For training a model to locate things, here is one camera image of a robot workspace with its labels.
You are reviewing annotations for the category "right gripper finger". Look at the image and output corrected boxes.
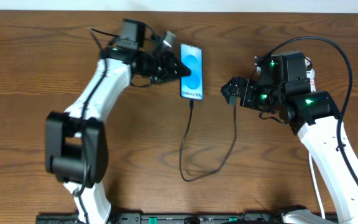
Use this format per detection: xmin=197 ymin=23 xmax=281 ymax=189
xmin=222 ymin=86 xmax=237 ymax=105
xmin=221 ymin=77 xmax=236 ymax=93

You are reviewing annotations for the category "blue Galaxy smartphone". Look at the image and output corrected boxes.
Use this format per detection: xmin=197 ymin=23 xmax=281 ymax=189
xmin=180 ymin=44 xmax=203 ymax=100

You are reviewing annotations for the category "black USB charging cable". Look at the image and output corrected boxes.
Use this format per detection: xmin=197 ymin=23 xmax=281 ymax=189
xmin=178 ymin=98 xmax=237 ymax=183

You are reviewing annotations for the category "white power strip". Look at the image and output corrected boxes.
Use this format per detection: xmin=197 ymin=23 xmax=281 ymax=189
xmin=305 ymin=57 xmax=316 ymax=92

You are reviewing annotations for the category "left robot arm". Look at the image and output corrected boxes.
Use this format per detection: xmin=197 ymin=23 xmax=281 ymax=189
xmin=45 ymin=19 xmax=191 ymax=223

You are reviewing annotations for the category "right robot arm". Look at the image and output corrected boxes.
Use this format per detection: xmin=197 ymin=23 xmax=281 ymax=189
xmin=221 ymin=51 xmax=358 ymax=223

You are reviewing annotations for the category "white power strip cord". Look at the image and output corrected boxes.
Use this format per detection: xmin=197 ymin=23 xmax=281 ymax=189
xmin=308 ymin=152 xmax=326 ymax=219

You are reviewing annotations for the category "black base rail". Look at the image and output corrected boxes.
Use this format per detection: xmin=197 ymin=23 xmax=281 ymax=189
xmin=35 ymin=213 xmax=308 ymax=224

